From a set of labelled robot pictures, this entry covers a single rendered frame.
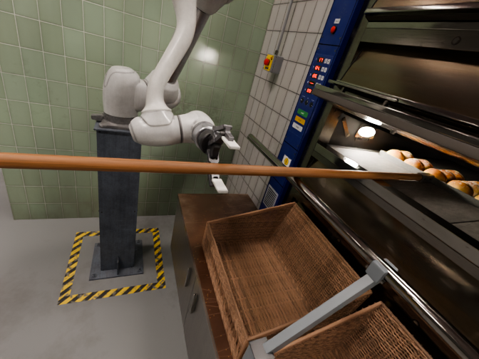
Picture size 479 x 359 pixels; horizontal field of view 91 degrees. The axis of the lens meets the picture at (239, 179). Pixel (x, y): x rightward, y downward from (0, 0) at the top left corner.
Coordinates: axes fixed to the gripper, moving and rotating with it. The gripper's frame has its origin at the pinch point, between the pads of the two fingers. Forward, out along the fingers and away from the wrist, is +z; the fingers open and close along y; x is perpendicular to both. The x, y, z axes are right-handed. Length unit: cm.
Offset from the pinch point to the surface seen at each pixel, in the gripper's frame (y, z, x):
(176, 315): 119, -30, -6
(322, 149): 2, -29, -61
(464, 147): -22, 25, -45
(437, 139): -22, 19, -45
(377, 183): 1, 3, -60
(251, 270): 60, -11, -31
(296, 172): -0.9, 1.6, -22.0
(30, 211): 112, -127, 87
